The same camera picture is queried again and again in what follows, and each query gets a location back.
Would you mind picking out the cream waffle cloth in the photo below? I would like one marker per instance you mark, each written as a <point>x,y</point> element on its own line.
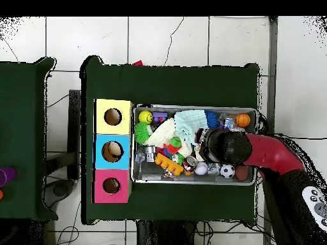
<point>161,135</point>

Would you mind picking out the mint green waffle cloth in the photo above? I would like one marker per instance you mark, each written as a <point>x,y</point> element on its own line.
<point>190,125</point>

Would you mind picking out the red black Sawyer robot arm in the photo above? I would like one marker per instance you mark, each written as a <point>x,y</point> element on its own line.
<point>265,153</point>

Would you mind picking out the clear shallow mesh bin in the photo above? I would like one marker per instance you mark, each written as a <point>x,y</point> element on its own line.
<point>148,176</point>

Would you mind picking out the wooden box with three holes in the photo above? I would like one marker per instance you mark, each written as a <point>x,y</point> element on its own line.
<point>112,148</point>

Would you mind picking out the green fuzzy toy with eyes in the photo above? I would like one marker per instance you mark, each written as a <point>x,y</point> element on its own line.
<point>141,132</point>

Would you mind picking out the yellow smiley ball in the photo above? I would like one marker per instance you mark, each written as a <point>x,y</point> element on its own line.
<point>145,117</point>

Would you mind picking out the orange toy building block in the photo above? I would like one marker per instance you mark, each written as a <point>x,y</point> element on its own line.
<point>166,163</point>

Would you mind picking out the small white baseball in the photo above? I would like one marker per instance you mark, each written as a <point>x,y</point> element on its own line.
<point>201,168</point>

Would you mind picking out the blue spiky ball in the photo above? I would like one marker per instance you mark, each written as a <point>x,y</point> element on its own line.
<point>212,118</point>

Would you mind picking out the dark green table cloth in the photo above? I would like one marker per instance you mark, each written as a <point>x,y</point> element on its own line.
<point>168,84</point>

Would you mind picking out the small black white soccer ball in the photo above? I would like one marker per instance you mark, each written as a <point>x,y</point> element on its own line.
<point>227,171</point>

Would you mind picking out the small orange basketball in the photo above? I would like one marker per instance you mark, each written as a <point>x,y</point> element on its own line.
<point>243,120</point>

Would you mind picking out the small brown football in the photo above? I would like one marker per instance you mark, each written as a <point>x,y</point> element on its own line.
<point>241,173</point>

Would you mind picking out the black stand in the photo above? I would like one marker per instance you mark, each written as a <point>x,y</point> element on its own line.
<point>74,132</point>

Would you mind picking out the grey vertical pole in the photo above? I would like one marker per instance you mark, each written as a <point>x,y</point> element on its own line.
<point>271,76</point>

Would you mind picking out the dark green side table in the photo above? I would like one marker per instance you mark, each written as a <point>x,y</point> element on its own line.
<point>20,132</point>

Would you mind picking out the purple toy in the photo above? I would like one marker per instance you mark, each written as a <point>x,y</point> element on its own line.
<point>6,176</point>

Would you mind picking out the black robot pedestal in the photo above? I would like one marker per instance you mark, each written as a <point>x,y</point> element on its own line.
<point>163,236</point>

